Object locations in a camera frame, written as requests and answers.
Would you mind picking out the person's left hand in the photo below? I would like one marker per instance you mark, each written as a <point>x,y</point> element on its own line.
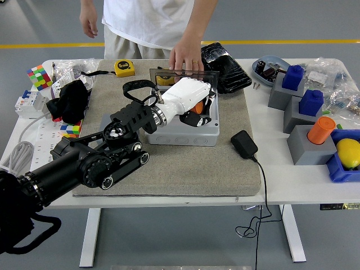
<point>185,57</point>

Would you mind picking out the person's right hand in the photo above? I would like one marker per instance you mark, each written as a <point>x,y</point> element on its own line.
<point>89,24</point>

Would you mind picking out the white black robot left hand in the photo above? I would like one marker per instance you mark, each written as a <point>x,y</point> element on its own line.
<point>185,94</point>

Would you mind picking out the orange cylinder battery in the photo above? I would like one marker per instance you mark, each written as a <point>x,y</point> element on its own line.
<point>198,107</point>
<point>320,132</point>

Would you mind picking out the transparent hinged box lid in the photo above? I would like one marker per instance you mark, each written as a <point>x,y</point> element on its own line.
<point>209,77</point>

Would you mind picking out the person's right forearm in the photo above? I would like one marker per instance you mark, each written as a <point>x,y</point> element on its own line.
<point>85,5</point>

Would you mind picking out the person's left forearm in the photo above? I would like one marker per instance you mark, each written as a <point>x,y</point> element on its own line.
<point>199,22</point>

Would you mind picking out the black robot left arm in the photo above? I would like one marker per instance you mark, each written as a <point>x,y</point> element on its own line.
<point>70,163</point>

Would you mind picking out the grey plastic junction box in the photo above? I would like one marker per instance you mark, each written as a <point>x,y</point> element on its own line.
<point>182,139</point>

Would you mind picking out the white purple small box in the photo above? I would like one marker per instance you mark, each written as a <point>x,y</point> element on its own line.
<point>57,85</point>

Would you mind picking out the blue block battery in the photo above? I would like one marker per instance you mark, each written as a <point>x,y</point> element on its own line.
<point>310,104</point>
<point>293,78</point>

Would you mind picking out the yellow round tape measure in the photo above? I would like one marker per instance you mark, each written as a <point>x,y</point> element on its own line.
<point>164,80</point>

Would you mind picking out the black glossy case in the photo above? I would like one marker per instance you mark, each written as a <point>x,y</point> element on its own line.
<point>227,70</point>

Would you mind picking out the person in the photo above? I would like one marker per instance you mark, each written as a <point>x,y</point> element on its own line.
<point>146,22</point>

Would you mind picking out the pen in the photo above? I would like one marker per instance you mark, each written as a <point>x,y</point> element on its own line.
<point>53,71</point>

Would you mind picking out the large colourful puzzle cube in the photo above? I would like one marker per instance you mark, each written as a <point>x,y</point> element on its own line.
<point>39,77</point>

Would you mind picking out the grey-brown mat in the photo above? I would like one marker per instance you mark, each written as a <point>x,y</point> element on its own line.
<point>182,168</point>

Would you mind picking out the black capacitor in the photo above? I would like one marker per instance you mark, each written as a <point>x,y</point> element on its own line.
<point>260,66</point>

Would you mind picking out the black power adapter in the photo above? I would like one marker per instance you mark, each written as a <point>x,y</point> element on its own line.
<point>244,144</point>

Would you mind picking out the black cloth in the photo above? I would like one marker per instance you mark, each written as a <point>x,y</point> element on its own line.
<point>70,102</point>

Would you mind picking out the brown electronic component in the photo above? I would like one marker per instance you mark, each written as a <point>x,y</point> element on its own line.
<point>270,73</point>

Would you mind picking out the blue-grey dish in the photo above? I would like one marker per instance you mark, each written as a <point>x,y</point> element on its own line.
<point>274,60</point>

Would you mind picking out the white circuit breaker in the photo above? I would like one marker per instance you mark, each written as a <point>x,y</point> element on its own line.
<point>29,102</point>

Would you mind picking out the small colourful puzzle cube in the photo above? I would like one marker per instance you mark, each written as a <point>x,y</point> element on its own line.
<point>71,130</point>

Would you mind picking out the white power strip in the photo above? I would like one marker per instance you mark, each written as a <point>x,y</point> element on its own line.
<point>45,137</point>

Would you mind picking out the clear plastic parts bag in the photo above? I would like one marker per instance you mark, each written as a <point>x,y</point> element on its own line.
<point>346,102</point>
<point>323,74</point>

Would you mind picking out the yellow lemon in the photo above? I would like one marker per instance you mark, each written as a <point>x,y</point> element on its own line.
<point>348,153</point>

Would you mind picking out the white table leg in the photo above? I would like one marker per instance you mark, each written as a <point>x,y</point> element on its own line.
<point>90,239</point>
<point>294,236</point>

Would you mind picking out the blue plastic bin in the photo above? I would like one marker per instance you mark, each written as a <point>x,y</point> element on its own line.
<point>340,174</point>

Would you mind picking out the black table control panel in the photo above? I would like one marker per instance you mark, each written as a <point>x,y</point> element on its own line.
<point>337,206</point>

